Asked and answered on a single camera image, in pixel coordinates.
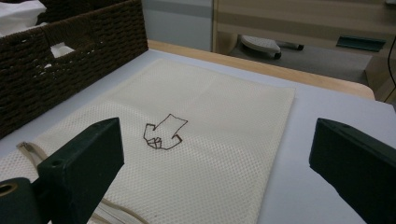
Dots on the light wooden cabinet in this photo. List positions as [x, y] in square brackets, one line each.
[295, 18]

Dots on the cream mesh laundry bag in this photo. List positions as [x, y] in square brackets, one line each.
[199, 118]

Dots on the white round pedestal base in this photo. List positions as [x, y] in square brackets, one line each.
[260, 45]

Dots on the dark green tray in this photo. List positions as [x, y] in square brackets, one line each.
[361, 43]

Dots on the black cylinder bar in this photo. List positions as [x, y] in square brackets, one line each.
[291, 46]

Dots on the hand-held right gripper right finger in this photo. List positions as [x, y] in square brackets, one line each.
[355, 161]

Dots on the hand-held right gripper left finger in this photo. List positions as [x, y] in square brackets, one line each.
[84, 168]

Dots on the dark brown woven basket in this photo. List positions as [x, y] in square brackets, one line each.
[77, 62]

